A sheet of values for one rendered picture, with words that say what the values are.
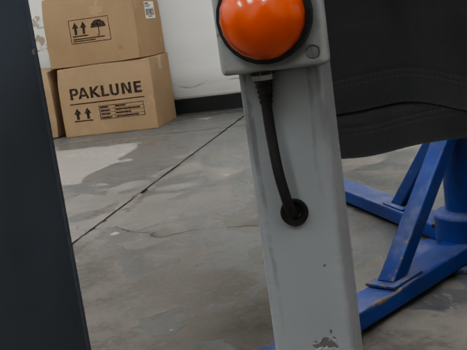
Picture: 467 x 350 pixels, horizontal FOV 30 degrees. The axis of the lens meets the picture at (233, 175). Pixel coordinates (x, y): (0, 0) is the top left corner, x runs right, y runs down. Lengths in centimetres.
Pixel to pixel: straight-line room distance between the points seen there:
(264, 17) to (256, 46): 1
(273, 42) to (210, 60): 514
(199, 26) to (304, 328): 511
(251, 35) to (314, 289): 13
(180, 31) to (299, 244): 514
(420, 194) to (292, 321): 147
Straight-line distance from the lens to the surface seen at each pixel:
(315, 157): 41
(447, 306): 182
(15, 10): 107
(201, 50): 552
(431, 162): 193
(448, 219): 204
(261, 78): 39
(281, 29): 36
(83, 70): 527
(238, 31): 36
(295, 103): 40
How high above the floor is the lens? 66
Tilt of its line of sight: 11 degrees down
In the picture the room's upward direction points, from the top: 8 degrees counter-clockwise
